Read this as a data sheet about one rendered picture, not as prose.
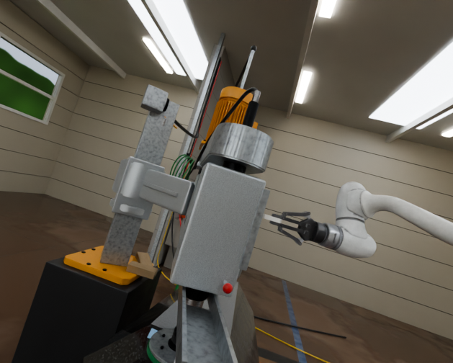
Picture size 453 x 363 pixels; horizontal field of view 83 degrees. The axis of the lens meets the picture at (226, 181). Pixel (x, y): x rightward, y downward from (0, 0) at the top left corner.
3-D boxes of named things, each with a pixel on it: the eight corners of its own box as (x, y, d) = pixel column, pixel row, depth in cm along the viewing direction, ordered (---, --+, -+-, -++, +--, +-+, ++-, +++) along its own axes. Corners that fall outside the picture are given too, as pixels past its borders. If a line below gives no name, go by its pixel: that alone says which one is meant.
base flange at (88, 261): (59, 262, 171) (61, 255, 171) (101, 249, 219) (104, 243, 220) (125, 287, 165) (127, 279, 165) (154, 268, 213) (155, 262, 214)
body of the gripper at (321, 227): (330, 224, 91) (307, 217, 90) (323, 247, 91) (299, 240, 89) (319, 221, 98) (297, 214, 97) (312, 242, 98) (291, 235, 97)
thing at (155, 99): (133, 101, 176) (140, 81, 177) (144, 111, 194) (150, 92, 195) (160, 109, 174) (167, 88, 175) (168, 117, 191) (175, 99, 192)
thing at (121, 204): (95, 206, 179) (114, 151, 182) (120, 206, 214) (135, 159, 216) (140, 221, 175) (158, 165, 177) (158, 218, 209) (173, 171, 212)
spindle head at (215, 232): (171, 258, 118) (200, 167, 121) (216, 271, 121) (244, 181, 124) (166, 292, 83) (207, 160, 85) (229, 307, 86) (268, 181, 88)
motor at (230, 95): (198, 149, 174) (216, 94, 176) (240, 163, 179) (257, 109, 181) (201, 142, 147) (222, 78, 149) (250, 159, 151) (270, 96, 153)
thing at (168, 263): (156, 266, 433) (172, 217, 438) (181, 253, 561) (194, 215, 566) (190, 279, 422) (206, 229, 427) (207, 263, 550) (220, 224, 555)
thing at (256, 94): (238, 134, 99) (251, 91, 100) (248, 137, 100) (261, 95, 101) (240, 132, 95) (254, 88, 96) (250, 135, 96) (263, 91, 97)
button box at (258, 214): (234, 261, 93) (256, 187, 95) (241, 263, 94) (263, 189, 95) (239, 269, 85) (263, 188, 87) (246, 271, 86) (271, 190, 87)
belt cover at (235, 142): (193, 173, 177) (200, 150, 177) (227, 184, 180) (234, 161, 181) (202, 161, 82) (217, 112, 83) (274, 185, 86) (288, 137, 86)
